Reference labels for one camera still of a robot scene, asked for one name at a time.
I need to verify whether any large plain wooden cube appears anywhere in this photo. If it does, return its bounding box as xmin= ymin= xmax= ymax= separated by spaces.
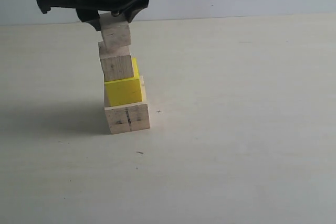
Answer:
xmin=104 ymin=76 xmax=150 ymax=134

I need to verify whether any medium plain wooden cube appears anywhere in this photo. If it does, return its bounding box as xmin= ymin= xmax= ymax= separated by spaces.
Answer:
xmin=98 ymin=41 xmax=134 ymax=81

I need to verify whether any small plain wooden cube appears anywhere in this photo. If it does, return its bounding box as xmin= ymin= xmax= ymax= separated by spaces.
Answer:
xmin=100 ymin=13 xmax=131 ymax=51

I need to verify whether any yellow wooden cube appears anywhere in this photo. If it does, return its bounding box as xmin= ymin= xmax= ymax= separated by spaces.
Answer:
xmin=104 ymin=58 xmax=143 ymax=107

